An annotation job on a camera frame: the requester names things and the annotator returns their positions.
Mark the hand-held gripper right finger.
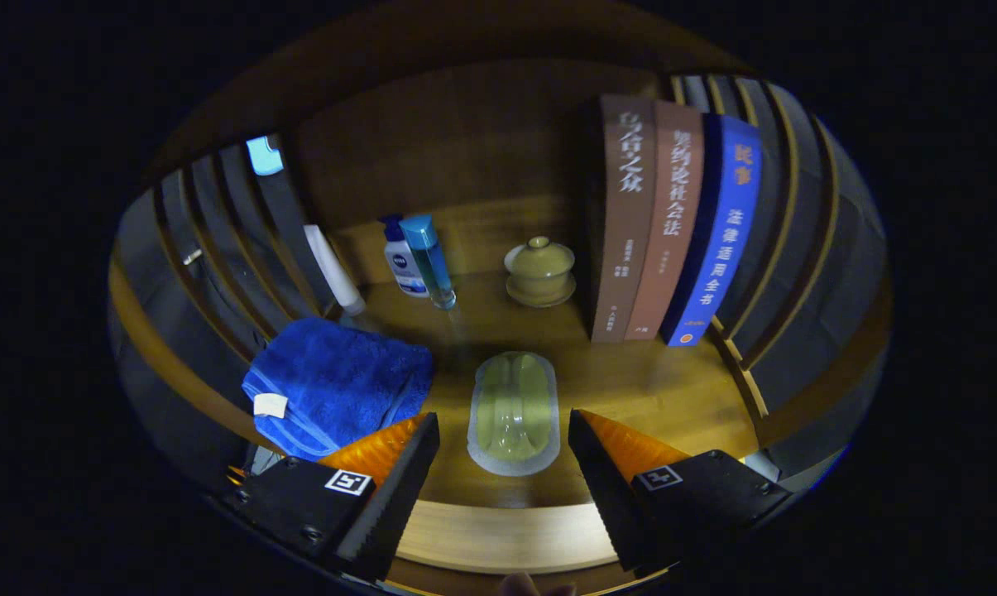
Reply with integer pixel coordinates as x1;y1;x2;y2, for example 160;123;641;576
568;408;795;576

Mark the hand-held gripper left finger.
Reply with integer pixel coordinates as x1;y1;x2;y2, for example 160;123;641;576
221;412;441;583

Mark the wooden drawer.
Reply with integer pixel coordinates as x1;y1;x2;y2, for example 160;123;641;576
386;499;631;595

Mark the wooden countertop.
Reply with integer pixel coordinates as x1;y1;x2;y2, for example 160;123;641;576
134;269;797;510

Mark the brown wooden cabinet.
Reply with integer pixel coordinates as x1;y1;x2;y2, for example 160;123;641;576
109;4;892;593

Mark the folded blue towel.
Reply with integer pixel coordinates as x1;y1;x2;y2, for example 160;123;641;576
242;317;435;462

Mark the white bottle with blue cap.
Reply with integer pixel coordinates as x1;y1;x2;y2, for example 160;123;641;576
380;214;429;298

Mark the beige lidded tea bowl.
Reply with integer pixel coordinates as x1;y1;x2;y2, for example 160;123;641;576
503;236;578;309

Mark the white tube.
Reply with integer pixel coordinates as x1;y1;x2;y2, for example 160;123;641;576
304;224;367;317

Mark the clear teal bottle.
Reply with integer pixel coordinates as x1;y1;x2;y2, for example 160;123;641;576
399;214;458;310

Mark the dark brown book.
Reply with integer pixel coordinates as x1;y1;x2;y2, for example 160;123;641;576
589;94;658;344

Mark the reddish brown book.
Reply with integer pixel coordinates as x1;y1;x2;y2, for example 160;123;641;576
625;101;706;341

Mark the blue book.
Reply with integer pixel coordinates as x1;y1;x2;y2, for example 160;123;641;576
660;113;764;347

